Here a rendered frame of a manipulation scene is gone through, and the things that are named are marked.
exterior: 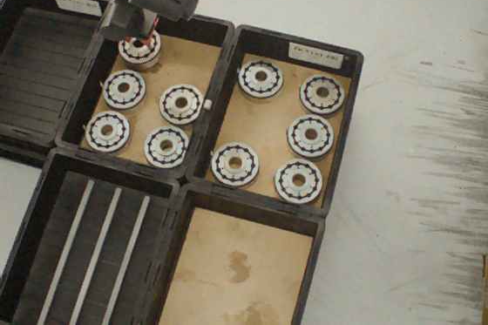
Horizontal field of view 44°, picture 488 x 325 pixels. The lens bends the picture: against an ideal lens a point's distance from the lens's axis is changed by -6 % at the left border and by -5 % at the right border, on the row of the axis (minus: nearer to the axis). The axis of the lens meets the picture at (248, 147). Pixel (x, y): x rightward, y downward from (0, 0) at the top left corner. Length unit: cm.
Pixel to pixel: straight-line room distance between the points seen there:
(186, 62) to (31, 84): 39
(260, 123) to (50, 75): 53
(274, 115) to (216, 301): 44
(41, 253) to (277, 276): 52
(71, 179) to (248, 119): 43
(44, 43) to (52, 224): 48
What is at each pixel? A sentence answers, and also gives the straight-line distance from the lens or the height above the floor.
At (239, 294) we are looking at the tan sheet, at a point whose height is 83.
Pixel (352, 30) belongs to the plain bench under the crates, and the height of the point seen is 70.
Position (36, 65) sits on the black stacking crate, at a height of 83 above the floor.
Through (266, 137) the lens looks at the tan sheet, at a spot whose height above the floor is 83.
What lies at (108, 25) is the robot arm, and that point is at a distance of 129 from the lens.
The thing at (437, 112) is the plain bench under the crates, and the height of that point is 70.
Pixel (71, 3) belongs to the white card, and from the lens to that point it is 161.
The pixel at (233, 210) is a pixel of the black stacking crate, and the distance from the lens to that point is 132.
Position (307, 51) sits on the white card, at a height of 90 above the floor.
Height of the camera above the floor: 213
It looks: 66 degrees down
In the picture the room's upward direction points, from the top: 1 degrees counter-clockwise
